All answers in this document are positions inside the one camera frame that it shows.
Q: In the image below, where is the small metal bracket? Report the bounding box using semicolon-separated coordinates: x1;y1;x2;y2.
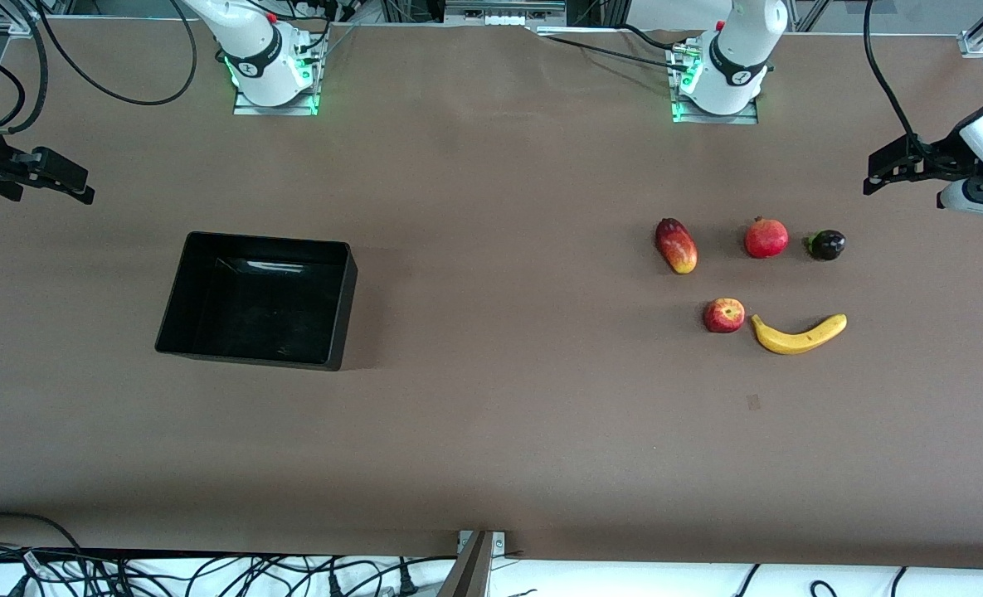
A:
456;529;509;558

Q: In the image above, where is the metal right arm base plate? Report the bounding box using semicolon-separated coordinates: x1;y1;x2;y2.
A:
234;50;319;115

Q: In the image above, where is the long black table cable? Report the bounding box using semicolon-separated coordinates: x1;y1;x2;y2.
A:
528;32;695;75

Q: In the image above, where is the dark purple eggplant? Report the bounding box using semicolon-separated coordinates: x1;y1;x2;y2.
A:
805;229;847;262

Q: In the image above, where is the red yellow mango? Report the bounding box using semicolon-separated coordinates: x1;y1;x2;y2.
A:
655;217;698;275

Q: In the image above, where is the yellow banana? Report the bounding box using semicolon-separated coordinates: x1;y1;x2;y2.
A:
749;313;849;356

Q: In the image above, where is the short black table cable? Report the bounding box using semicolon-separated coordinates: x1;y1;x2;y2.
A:
620;23;691;55

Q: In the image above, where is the red apple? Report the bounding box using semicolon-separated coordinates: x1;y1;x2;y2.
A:
703;298;747;334

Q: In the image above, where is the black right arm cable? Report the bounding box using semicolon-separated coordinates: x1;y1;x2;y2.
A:
0;0;198;133

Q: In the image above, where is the black plastic box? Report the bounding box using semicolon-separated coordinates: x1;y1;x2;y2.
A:
155;231;358;371

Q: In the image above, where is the grey aluminium post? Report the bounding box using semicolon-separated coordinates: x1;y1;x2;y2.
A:
437;531;494;597

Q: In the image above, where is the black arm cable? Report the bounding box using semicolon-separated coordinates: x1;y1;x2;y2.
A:
0;0;198;133
863;0;932;163

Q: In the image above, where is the red pomegranate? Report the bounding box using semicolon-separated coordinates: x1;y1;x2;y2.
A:
744;216;790;260

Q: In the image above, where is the grey metal device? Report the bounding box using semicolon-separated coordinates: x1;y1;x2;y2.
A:
445;0;567;27

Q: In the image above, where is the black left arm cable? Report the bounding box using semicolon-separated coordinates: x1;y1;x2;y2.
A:
863;0;932;163

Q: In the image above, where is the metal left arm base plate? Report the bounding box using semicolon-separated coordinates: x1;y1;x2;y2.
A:
672;46;759;125

